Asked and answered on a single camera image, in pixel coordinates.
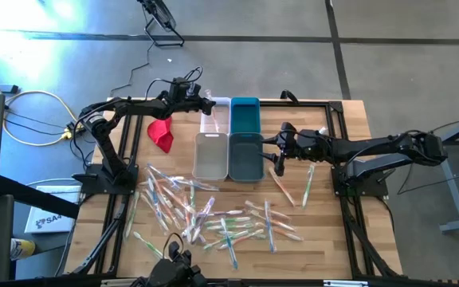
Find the black fan cable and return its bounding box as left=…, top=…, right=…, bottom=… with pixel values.
left=108, top=39, right=154, bottom=99

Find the black floor fan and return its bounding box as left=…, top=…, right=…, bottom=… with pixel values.
left=136, top=0, right=186, bottom=48

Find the grey desk frame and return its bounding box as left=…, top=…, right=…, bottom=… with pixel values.
left=414, top=111, right=459, bottom=235

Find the yellow can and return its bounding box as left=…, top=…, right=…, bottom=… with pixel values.
left=10, top=238, right=37, bottom=261

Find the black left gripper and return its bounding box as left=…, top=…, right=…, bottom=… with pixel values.
left=164, top=89, right=217, bottom=116

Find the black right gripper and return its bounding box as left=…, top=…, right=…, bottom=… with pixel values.
left=258, top=121, right=328, bottom=177

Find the yellow extension cable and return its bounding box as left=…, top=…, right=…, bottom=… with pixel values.
left=0, top=65, right=80, bottom=147

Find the black desk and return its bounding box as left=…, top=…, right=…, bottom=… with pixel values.
left=0, top=174, right=82, bottom=282

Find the dark grey plastic bin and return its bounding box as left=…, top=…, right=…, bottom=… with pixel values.
left=228, top=132, right=265, bottom=183

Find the purple wrapped toothbrush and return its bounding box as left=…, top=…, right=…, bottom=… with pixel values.
left=191, top=195, right=216, bottom=244
left=196, top=209, right=245, bottom=218

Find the clear plastic bin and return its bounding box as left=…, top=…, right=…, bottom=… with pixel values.
left=199, top=96, right=232, bottom=135

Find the black floor cable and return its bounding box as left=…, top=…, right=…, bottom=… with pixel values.
left=396, top=171, right=459, bottom=196

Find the white printed box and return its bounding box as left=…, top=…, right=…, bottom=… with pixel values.
left=24, top=184, right=83, bottom=235

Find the teal plastic bin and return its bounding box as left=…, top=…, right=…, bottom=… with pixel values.
left=229, top=96, right=261, bottom=135

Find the black frame handle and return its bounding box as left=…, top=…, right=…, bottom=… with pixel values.
left=280, top=89, right=300, bottom=105

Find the white light bar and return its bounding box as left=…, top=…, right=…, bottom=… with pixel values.
left=100, top=278, right=147, bottom=287
left=323, top=280, right=370, bottom=287

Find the beige plastic bin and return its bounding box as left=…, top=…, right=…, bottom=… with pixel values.
left=191, top=132, right=230, bottom=183

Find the red cloth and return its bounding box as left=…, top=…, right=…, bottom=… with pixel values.
left=146, top=116, right=175, bottom=155

